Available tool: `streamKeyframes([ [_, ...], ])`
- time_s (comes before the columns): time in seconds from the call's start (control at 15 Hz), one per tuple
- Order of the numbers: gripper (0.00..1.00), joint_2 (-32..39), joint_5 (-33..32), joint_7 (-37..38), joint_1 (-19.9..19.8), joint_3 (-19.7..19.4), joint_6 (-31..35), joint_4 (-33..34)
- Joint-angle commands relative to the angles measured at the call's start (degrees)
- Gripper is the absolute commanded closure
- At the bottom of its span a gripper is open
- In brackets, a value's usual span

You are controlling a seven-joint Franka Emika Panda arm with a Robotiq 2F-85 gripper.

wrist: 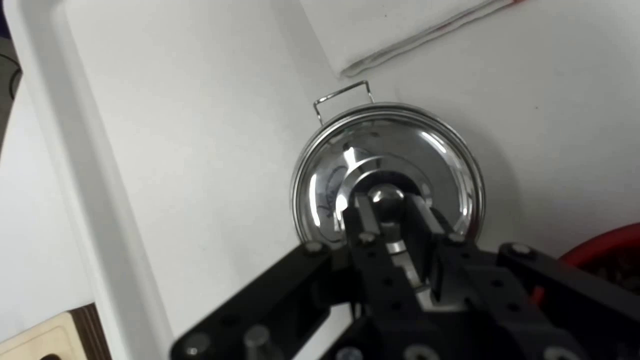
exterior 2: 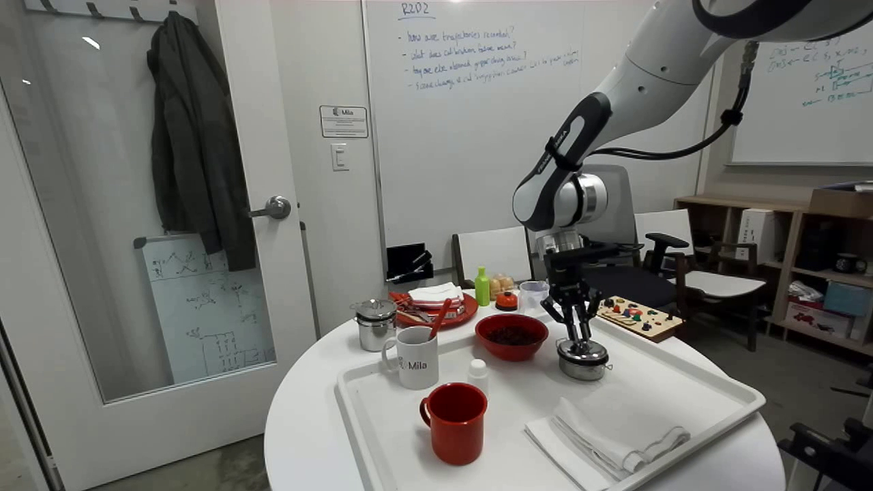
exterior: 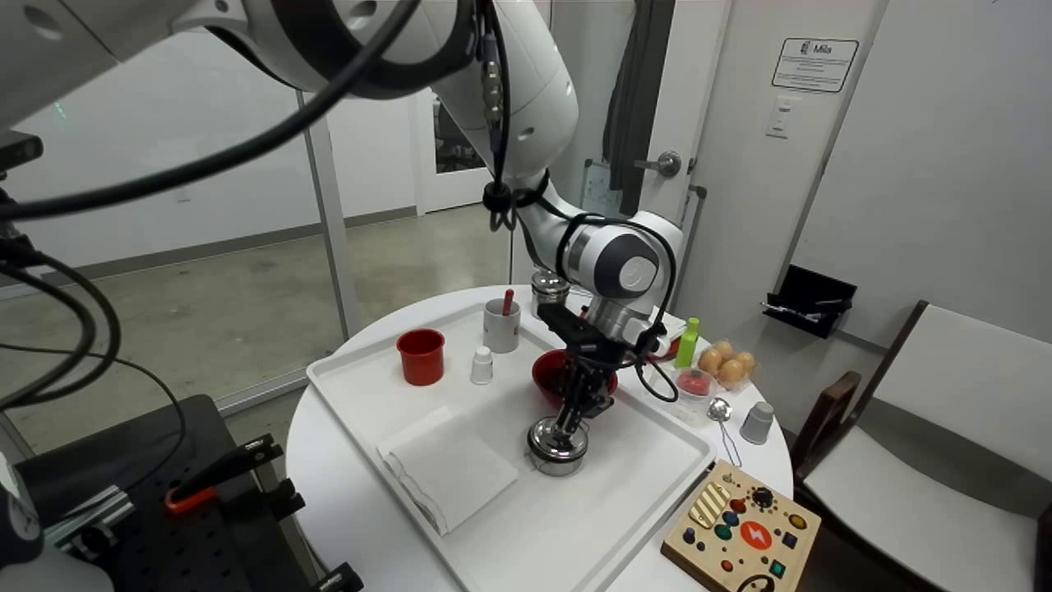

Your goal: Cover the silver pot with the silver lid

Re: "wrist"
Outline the silver lid with knob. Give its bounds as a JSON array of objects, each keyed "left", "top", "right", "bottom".
[{"left": 296, "top": 107, "right": 482, "bottom": 296}]

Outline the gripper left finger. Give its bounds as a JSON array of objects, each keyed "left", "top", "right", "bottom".
[{"left": 170, "top": 196, "right": 422, "bottom": 360}]

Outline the white tray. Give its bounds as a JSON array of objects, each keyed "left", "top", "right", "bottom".
[{"left": 2, "top": 0, "right": 640, "bottom": 360}]

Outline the silver pot with wire handle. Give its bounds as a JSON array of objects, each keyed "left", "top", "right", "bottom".
[{"left": 291, "top": 80, "right": 487, "bottom": 251}]

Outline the white folded cloth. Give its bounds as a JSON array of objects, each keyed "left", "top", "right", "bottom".
[{"left": 299, "top": 0, "right": 527, "bottom": 79}]

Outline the red bowl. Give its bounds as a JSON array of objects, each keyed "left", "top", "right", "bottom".
[{"left": 559, "top": 222, "right": 640, "bottom": 297}]

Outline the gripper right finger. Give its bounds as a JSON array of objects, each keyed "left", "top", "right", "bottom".
[{"left": 404, "top": 196, "right": 640, "bottom": 360}]

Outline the light wooden board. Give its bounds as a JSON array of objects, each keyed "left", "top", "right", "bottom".
[{"left": 0, "top": 302, "right": 113, "bottom": 360}]

